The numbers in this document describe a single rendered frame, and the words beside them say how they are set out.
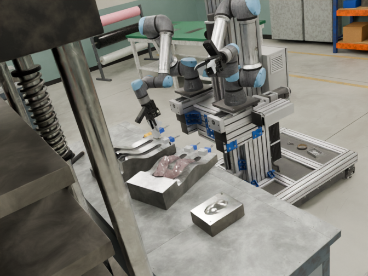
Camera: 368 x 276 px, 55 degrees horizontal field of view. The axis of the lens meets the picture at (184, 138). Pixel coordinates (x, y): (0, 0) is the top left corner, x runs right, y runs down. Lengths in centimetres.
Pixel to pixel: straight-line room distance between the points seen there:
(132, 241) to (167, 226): 81
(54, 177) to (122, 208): 17
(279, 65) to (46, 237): 204
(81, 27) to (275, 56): 205
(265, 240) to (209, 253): 24
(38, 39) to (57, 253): 57
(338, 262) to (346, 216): 47
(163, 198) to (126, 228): 90
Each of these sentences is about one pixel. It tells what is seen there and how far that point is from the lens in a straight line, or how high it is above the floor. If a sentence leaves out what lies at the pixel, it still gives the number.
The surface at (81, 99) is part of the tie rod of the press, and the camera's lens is 75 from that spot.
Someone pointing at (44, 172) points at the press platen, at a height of 154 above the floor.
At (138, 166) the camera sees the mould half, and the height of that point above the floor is 86.
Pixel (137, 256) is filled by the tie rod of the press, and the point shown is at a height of 125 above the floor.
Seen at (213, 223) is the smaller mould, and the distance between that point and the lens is 159.
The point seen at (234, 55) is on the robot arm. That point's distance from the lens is 190.
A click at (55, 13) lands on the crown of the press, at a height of 186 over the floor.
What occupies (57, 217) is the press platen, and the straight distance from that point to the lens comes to 116.
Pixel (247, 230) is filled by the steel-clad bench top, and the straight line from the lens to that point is 164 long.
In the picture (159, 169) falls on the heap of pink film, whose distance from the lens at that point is 201.
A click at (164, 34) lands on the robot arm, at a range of 236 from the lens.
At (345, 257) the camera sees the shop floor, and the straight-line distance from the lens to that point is 266.
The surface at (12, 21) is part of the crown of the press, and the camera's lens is 67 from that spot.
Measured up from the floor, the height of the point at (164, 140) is 92.
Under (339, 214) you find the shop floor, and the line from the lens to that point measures 298.
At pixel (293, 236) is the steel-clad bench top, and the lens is 161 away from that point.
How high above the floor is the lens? 190
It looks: 26 degrees down
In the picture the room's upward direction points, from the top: 12 degrees counter-clockwise
